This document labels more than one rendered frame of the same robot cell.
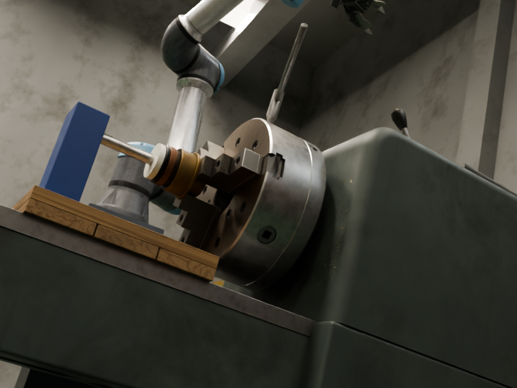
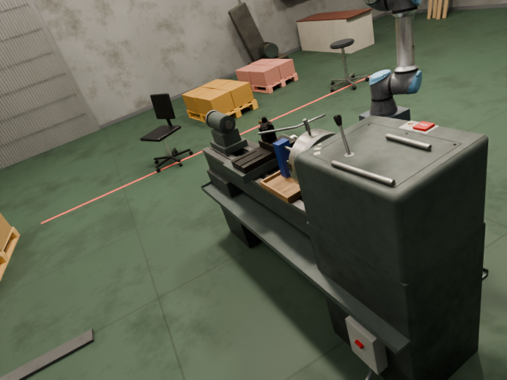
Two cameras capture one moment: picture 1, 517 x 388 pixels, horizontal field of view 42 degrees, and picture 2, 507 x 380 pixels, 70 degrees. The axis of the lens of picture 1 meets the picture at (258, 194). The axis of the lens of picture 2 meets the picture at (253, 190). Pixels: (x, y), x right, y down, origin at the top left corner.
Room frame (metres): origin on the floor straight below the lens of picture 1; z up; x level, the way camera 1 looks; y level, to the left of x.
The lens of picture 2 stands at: (0.97, -1.63, 1.95)
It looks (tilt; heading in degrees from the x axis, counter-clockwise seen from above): 29 degrees down; 94
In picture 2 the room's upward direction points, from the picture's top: 18 degrees counter-clockwise
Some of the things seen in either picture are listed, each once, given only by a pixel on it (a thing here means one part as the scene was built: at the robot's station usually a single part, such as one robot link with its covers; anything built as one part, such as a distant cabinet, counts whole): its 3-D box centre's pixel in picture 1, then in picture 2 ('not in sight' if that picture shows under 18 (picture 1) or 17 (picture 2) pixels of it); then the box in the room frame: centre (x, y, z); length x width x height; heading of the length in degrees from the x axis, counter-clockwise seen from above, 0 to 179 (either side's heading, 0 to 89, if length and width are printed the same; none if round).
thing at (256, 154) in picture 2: not in sight; (264, 153); (0.98, 0.59, 0.95); 0.43 x 0.18 x 0.04; 25
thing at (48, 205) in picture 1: (93, 251); (297, 178); (1.12, 0.25, 0.89); 0.36 x 0.30 x 0.04; 25
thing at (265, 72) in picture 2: not in sight; (265, 75); (1.45, 5.95, 0.21); 1.19 x 0.86 x 0.42; 113
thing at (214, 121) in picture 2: not in sight; (223, 130); (0.72, 1.10, 1.01); 0.30 x 0.20 x 0.29; 115
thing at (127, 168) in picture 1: (139, 168); (382, 84); (1.71, 0.33, 1.27); 0.13 x 0.12 x 0.14; 138
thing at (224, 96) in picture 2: not in sight; (218, 100); (0.43, 4.99, 0.24); 1.34 x 0.97 x 0.47; 114
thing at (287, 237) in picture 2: not in sight; (299, 219); (1.08, 0.33, 0.53); 2.10 x 0.60 x 0.02; 115
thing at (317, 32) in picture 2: not in sight; (333, 31); (3.36, 7.44, 0.36); 2.06 x 0.66 x 0.73; 110
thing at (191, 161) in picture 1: (180, 172); not in sight; (1.17, 0.15, 1.08); 0.09 x 0.09 x 0.09; 25
